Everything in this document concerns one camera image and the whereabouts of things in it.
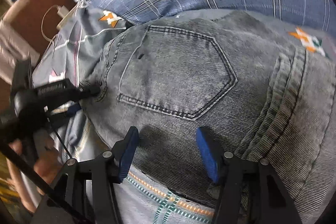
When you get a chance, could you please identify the grey denim pants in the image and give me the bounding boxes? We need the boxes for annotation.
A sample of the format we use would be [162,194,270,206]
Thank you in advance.
[82,10,336,224]

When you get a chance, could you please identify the person's left hand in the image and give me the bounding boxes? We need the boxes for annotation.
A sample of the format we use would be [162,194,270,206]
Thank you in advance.
[6,135,63,213]

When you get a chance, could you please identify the grey patterned bed sheet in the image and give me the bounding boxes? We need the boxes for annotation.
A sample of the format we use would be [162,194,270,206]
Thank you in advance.
[31,6,336,224]

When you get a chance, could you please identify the folded grey cloth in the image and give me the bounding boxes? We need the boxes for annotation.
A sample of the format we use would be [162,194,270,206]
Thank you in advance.
[0,20,40,85]

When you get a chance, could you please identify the white charger with cable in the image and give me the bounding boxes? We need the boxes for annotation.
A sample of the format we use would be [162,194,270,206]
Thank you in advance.
[41,0,87,50]

